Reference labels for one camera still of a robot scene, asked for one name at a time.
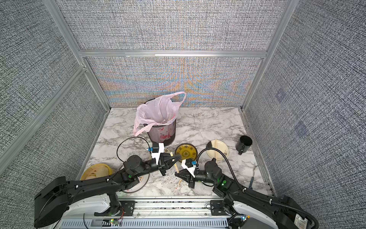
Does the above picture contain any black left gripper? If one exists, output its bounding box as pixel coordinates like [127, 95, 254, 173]
[136, 154, 180, 179]

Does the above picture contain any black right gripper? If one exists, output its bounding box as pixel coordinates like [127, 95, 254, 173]
[175, 168, 218, 189]

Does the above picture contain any pair of bare wooden chopsticks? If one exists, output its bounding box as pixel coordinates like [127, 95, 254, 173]
[214, 139, 219, 160]

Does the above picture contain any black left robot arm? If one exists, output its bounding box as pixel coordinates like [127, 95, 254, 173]
[34, 153, 181, 228]

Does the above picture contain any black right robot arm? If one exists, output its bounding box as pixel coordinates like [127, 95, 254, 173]
[175, 159, 319, 229]

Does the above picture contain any wrapped chopsticks pile on table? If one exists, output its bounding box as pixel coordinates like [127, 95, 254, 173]
[174, 180, 182, 192]

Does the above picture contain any yellow patterned black plate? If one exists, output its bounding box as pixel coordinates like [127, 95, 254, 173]
[175, 143, 198, 162]

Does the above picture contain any black mesh trash bin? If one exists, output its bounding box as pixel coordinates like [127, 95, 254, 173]
[143, 97, 177, 146]

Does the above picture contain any pink plastic trash bag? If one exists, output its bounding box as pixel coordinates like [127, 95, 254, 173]
[133, 92, 187, 136]

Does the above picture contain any black mug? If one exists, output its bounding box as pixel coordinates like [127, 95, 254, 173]
[235, 135, 253, 155]

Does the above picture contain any yellow steamer basket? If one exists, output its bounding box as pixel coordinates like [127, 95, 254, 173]
[80, 163, 113, 180]

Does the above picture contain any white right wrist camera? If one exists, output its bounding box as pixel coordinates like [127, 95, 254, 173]
[181, 158, 199, 177]

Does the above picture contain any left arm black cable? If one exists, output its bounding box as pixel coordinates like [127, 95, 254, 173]
[116, 136, 152, 163]

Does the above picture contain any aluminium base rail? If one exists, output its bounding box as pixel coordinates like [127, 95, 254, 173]
[57, 197, 289, 229]

